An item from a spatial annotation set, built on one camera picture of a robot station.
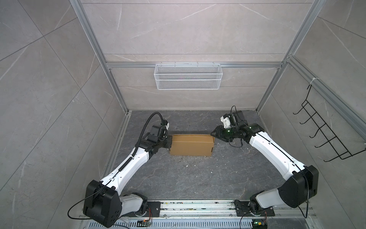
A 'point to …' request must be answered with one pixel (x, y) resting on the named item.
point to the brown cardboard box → (193, 145)
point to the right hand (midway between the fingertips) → (214, 134)
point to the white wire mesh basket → (188, 76)
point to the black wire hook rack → (342, 151)
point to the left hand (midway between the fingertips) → (171, 137)
